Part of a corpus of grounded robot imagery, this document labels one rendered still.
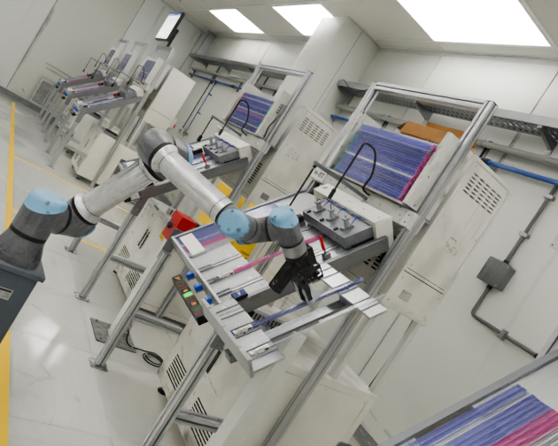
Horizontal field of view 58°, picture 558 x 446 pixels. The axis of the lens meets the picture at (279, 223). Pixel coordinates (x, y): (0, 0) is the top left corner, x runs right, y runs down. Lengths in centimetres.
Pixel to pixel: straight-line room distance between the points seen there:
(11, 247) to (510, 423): 145
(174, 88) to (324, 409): 481
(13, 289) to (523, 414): 146
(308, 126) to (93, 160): 353
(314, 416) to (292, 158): 174
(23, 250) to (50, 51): 868
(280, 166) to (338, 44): 236
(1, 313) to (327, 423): 138
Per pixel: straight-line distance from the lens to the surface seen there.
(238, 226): 133
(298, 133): 336
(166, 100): 640
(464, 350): 347
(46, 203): 170
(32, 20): 1027
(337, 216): 212
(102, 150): 635
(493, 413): 139
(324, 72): 540
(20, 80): 1032
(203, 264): 212
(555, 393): 149
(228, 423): 179
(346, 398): 235
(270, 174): 334
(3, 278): 175
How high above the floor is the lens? 118
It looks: 3 degrees down
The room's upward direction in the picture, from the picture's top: 32 degrees clockwise
